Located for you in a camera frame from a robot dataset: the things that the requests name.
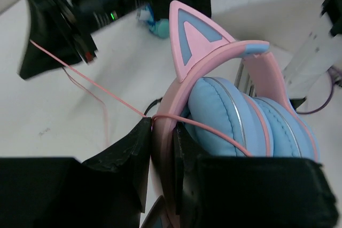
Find black on-ear headphones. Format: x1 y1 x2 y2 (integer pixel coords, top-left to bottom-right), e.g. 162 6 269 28
144 97 162 116

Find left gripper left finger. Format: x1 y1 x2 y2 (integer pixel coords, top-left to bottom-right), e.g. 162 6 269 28
1 118 152 227

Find pink headphone cable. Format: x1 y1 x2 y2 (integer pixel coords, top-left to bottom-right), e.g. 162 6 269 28
29 40 253 157

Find teal cat-ear headphones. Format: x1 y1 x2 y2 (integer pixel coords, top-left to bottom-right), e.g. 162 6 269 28
137 4 169 39

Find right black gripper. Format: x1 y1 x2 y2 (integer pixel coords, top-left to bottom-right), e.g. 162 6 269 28
18 0 148 80

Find pink blue cat-ear headphones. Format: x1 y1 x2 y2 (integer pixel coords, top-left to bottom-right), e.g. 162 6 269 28
152 0 320 227

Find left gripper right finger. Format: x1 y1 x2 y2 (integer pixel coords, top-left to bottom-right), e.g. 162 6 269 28
173 123 338 227

